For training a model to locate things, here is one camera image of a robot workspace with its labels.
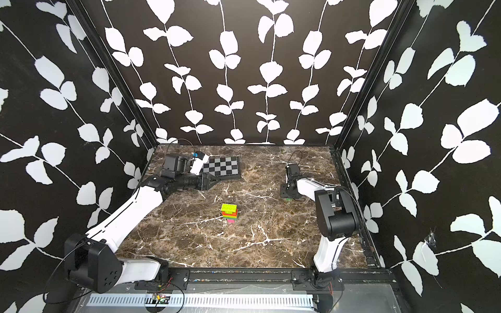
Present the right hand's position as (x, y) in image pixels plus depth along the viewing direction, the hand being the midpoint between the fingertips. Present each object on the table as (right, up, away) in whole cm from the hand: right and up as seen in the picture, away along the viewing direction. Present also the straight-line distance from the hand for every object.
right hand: (284, 189), depth 100 cm
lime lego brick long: (-26, -6, -18) cm, 32 cm away
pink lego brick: (-26, -14, -9) cm, 31 cm away
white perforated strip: (-18, -37, -29) cm, 51 cm away
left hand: (-31, +8, -20) cm, 38 cm away
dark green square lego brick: (+2, -5, -2) cm, 6 cm away
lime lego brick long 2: (-26, -11, -13) cm, 31 cm away
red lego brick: (-26, -8, -17) cm, 32 cm away
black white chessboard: (-34, +12, +8) cm, 37 cm away
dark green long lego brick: (-25, -11, -14) cm, 31 cm away
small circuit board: (-52, -37, -29) cm, 70 cm away
